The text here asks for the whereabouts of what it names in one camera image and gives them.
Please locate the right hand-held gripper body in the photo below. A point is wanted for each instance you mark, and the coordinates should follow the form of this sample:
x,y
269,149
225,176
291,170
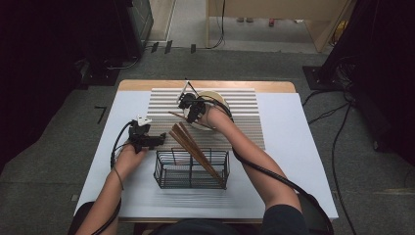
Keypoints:
x,y
191,102

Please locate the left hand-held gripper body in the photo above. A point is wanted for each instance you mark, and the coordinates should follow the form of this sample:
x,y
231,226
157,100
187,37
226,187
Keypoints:
x,y
138,135

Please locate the brown wooden chopstick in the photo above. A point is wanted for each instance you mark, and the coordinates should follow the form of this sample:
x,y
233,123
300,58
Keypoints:
x,y
176,115
191,139
183,140
187,139
180,141

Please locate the person's right hand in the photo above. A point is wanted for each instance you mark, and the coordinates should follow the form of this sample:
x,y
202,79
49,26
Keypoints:
x,y
213,117

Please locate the person's left hand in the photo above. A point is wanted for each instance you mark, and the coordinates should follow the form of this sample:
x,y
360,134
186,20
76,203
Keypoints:
x,y
129,160

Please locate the metal spoon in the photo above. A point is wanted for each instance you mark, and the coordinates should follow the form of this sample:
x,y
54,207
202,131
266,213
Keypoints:
x,y
191,85

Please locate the cream bowl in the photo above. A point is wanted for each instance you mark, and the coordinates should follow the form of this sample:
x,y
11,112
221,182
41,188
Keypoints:
x,y
213,96

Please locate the black angled floor tape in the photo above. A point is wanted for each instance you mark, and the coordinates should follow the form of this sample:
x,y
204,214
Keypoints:
x,y
102,112

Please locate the brown white striped woven placemat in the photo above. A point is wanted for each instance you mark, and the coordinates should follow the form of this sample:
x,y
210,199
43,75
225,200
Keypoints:
x,y
241,124

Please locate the thin black wrist band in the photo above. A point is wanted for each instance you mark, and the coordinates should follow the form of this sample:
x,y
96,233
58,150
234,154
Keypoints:
x,y
119,178

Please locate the black floor tape strip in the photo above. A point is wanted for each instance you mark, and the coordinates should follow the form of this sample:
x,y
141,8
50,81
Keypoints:
x,y
154,47
168,47
193,48

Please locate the black stand base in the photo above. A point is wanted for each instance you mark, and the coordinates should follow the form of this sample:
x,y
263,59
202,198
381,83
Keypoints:
x,y
314,78
101,76

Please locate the dark equipment cabinet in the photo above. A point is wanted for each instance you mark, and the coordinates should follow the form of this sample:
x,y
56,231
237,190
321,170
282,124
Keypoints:
x,y
140,23

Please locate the small red object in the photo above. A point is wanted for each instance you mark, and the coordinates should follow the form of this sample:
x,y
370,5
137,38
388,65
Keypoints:
x,y
271,22

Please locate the black curtain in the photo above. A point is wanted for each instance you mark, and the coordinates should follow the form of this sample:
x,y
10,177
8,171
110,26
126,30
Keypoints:
x,y
39,65
385,65

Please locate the person's dark shirt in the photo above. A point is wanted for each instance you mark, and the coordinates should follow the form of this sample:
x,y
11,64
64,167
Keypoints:
x,y
284,222

